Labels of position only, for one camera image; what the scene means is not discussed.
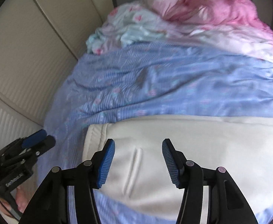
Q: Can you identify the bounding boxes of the blue striped floral bedsheet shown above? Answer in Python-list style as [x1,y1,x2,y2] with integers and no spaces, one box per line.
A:
[37,42,273,224]

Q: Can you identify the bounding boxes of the pink satin duvet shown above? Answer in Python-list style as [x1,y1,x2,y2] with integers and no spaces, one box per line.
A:
[159,0,273,64]

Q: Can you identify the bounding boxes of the cream white pants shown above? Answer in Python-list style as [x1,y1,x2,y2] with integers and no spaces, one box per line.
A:
[82,115,273,223]

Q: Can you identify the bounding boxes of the left hand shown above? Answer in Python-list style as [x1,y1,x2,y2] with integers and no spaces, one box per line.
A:
[15,186,29,213]

